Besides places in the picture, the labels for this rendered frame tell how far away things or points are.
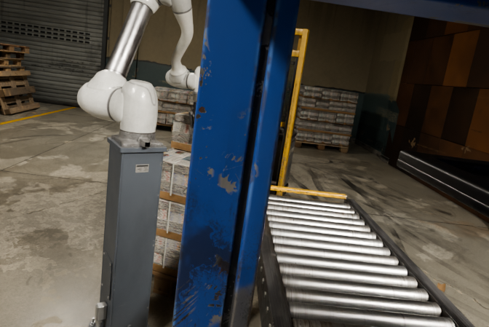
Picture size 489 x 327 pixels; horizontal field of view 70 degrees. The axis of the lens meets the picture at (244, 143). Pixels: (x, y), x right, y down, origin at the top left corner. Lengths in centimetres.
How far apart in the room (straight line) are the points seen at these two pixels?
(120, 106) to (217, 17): 129
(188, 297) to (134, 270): 142
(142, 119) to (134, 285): 79
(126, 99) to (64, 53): 823
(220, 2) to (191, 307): 30
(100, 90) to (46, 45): 827
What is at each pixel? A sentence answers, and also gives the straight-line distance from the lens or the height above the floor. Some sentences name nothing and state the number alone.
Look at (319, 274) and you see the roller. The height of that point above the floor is 79.
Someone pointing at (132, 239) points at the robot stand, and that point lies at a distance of 172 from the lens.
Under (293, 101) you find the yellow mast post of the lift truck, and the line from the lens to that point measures 347.
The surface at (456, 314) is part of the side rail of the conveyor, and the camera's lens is 123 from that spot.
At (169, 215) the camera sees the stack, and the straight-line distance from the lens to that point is 211.
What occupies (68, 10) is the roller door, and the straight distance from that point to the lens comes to 977.
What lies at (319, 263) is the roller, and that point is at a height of 79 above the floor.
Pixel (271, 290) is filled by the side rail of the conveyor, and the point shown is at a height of 80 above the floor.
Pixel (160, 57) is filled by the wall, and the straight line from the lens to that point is 911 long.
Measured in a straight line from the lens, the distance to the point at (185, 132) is 228.
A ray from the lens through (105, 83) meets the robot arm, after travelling 170.
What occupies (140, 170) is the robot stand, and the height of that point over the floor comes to 89.
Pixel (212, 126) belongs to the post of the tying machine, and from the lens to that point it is 32.
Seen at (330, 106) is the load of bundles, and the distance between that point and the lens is 757.
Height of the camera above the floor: 137
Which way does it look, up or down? 11 degrees down
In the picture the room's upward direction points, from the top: 8 degrees clockwise
